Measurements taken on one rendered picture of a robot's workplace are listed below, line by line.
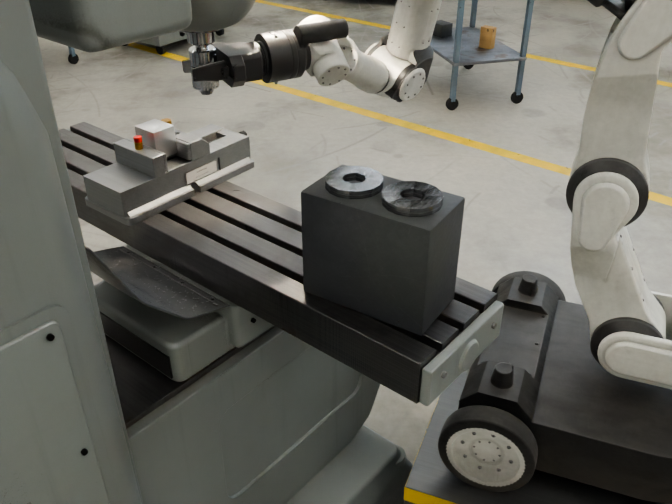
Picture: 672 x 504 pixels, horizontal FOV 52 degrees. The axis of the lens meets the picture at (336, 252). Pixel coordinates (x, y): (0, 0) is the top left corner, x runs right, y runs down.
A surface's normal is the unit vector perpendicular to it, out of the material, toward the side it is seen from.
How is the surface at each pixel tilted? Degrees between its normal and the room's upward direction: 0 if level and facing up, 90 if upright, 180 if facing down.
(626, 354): 90
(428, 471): 0
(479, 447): 90
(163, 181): 90
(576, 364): 0
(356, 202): 0
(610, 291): 90
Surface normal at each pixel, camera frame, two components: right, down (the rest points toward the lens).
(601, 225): -0.37, 0.50
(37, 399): 0.77, 0.32
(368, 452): 0.00, -0.85
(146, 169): -0.62, 0.42
